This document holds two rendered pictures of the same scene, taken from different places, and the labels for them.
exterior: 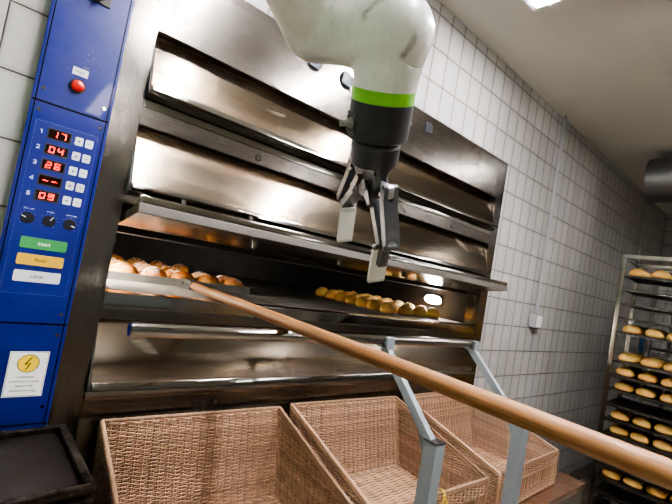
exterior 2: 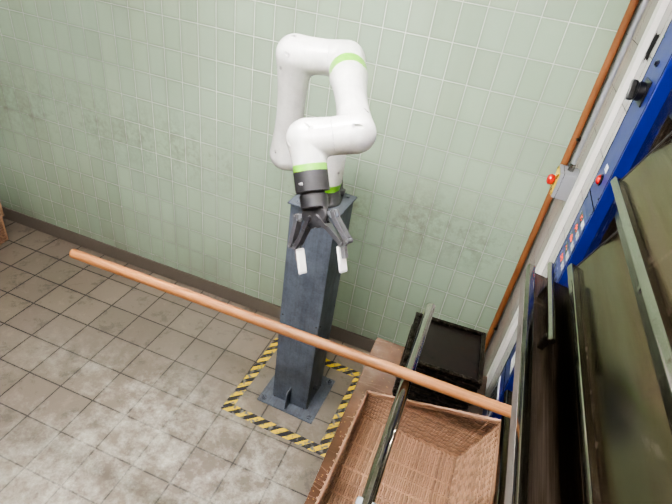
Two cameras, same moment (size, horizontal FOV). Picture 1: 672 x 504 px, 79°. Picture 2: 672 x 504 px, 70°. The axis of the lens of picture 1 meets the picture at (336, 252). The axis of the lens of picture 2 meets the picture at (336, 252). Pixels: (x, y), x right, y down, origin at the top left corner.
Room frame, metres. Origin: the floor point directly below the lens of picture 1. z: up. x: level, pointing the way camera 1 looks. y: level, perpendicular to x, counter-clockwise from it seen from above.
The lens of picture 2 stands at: (1.60, -0.62, 2.15)
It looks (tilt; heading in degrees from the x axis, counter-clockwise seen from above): 34 degrees down; 145
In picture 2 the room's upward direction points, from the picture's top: 9 degrees clockwise
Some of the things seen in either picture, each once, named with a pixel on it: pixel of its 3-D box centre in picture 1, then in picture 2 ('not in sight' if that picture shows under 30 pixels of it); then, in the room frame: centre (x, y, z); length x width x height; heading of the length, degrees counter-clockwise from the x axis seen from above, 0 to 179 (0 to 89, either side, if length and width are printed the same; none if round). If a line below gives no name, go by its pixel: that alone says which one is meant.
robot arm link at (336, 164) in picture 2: not in sight; (324, 164); (0.11, 0.31, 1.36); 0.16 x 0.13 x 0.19; 64
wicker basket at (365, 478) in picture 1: (384, 461); not in sight; (1.46, -0.29, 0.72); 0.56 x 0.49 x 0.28; 128
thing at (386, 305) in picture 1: (376, 301); not in sight; (2.36, -0.28, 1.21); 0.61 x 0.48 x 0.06; 40
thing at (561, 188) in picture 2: not in sight; (564, 182); (0.66, 1.01, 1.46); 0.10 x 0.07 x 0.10; 130
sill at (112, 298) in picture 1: (349, 318); not in sight; (1.67, -0.10, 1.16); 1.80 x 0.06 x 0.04; 130
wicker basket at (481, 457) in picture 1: (478, 439); not in sight; (1.84, -0.76, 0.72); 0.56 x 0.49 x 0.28; 131
